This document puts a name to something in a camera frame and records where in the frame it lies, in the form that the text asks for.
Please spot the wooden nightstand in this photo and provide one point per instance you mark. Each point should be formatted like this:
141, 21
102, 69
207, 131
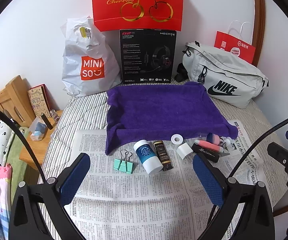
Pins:
36, 152

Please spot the black stick-shaped object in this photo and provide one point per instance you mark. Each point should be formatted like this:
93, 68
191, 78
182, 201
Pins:
46, 122

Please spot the black and gold slim box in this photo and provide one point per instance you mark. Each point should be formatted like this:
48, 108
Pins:
162, 155

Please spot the green cloth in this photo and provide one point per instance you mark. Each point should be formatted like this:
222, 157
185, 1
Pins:
18, 145

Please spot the brown wooden bed frame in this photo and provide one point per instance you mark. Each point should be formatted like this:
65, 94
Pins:
260, 17

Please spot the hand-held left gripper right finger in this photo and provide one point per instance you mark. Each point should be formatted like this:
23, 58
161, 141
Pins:
207, 180

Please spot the white charger plug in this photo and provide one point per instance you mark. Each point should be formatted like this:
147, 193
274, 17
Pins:
184, 150

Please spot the small glass bottle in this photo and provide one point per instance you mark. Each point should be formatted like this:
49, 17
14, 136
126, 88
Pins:
54, 113

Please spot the patterned brown notebook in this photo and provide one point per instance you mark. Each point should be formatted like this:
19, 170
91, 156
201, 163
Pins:
37, 100

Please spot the white and blue bottle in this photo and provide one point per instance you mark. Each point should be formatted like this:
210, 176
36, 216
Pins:
147, 157

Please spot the newspaper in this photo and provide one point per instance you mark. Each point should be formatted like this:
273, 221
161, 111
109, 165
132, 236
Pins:
134, 200

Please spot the red gift bag gold cherries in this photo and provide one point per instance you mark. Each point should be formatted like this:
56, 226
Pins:
139, 2

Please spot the purple towel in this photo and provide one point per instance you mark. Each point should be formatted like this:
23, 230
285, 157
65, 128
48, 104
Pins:
164, 107

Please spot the pink and white pen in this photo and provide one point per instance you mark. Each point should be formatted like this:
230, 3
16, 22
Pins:
206, 144

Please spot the blue and white cube box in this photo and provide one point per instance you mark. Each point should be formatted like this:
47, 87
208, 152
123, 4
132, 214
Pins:
37, 130

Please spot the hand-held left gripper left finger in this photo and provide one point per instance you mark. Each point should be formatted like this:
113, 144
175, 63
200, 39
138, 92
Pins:
75, 177

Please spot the striped bed sheet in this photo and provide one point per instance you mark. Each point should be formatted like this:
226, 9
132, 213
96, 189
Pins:
66, 120

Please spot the white tape roll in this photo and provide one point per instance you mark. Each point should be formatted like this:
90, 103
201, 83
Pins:
177, 140

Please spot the green binder clip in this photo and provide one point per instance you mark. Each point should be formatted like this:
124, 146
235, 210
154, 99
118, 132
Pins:
124, 163

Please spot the small white bottle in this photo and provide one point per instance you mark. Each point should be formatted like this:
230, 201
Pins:
227, 140

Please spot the black headset box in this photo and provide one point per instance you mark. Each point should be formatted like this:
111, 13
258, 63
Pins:
147, 55

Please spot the white plastic shopping bag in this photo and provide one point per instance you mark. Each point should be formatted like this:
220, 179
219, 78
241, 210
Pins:
83, 62

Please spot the grey sling bag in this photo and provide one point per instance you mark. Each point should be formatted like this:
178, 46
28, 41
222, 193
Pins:
224, 75

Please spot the black rectangular case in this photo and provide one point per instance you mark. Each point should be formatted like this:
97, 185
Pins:
205, 153

